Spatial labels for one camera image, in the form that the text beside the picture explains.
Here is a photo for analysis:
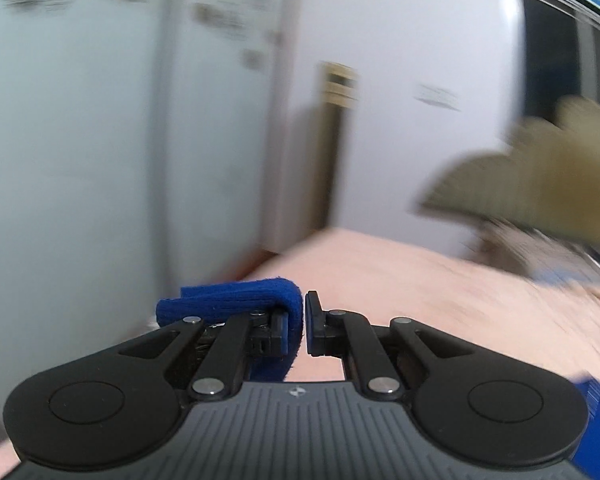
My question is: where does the white floral wardrobe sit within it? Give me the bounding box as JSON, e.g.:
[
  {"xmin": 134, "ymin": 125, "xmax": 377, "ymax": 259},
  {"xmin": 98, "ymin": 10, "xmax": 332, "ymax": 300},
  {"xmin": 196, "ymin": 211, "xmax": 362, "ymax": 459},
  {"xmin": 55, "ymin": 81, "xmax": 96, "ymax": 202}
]
[{"xmin": 0, "ymin": 0, "xmax": 285, "ymax": 411}]

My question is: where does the gold tower fan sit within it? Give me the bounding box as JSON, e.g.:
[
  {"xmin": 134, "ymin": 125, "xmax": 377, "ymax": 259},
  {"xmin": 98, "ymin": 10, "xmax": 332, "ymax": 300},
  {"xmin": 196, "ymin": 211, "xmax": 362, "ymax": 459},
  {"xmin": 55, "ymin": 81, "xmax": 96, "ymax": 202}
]
[{"xmin": 308, "ymin": 62, "xmax": 356, "ymax": 232}]

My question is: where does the olive padded headboard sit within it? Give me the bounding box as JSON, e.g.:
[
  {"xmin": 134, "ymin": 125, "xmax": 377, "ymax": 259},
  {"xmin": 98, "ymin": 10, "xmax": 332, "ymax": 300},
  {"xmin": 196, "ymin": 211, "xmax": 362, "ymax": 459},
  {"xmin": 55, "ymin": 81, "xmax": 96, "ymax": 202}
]
[{"xmin": 422, "ymin": 96, "xmax": 600, "ymax": 245}]

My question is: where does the white wall switch plate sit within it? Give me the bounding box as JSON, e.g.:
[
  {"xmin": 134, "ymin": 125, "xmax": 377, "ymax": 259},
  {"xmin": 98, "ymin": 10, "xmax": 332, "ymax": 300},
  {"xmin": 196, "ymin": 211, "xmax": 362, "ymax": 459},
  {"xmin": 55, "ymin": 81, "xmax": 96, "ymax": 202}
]
[{"xmin": 414, "ymin": 84, "xmax": 460, "ymax": 110}]

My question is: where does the dark window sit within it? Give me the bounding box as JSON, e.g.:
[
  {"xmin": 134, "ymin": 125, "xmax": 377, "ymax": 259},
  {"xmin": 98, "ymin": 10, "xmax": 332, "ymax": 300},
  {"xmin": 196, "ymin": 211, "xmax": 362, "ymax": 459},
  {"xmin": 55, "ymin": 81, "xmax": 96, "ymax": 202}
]
[{"xmin": 521, "ymin": 0, "xmax": 600, "ymax": 122}]

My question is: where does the blue knit sweater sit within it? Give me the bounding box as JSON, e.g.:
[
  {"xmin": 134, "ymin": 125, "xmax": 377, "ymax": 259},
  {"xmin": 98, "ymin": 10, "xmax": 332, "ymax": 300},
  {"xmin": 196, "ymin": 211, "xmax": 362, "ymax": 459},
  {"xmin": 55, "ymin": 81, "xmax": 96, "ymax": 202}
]
[{"xmin": 155, "ymin": 278, "xmax": 303, "ymax": 382}]

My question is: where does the pink bed sheet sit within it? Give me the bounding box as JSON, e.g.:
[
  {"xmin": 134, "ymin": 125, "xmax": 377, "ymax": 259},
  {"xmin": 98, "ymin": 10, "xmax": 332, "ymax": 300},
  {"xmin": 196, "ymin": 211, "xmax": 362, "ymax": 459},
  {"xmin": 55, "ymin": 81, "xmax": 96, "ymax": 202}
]
[{"xmin": 2, "ymin": 229, "xmax": 600, "ymax": 479}]

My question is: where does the beige patterned pillow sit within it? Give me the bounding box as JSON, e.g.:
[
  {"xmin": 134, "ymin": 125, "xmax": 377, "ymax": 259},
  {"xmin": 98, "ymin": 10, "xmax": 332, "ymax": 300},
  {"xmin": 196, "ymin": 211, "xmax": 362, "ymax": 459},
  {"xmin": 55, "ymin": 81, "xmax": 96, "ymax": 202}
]
[{"xmin": 474, "ymin": 221, "xmax": 600, "ymax": 286}]

